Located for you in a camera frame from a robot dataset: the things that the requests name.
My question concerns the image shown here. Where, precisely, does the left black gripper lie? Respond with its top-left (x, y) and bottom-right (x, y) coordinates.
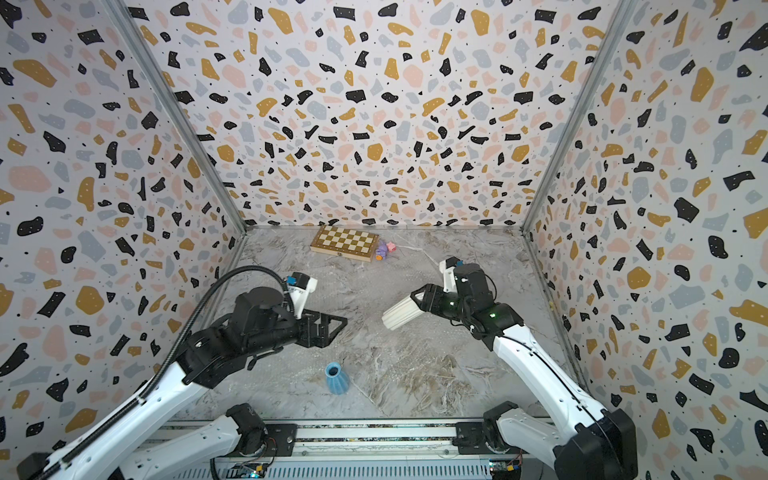
top-left (248, 306), bottom-right (351, 359)

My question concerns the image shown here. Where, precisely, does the white ribbed ceramic vase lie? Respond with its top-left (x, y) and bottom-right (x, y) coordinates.
top-left (382, 297), bottom-right (424, 330)

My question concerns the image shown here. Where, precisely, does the clear bubble wrap sheet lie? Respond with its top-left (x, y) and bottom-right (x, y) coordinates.
top-left (257, 263), bottom-right (541, 415)

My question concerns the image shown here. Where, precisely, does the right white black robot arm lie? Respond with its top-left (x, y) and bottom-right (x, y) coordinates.
top-left (382, 257), bottom-right (639, 479)

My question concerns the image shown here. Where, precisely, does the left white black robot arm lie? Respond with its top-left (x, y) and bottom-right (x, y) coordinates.
top-left (17, 287), bottom-right (348, 479)

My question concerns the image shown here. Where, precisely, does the small blue ribbed vase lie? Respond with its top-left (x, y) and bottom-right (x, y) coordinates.
top-left (325, 362), bottom-right (350, 395)

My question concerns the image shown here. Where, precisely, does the purple orange small toy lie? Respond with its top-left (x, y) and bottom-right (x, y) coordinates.
top-left (374, 241), bottom-right (389, 261)

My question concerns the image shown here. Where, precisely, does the wooden chessboard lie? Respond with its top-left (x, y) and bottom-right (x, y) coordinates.
top-left (310, 226), bottom-right (379, 262)

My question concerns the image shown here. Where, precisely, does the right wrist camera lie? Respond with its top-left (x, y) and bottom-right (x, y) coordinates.
top-left (439, 256), bottom-right (462, 293)

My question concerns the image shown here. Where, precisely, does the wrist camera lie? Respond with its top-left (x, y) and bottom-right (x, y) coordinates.
top-left (439, 256), bottom-right (462, 293)
top-left (286, 272), bottom-right (318, 319)

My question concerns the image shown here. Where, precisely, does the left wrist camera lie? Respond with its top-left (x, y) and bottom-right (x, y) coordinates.
top-left (286, 272), bottom-right (318, 319)

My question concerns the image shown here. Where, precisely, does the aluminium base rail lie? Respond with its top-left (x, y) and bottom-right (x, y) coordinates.
top-left (113, 418), bottom-right (637, 480)

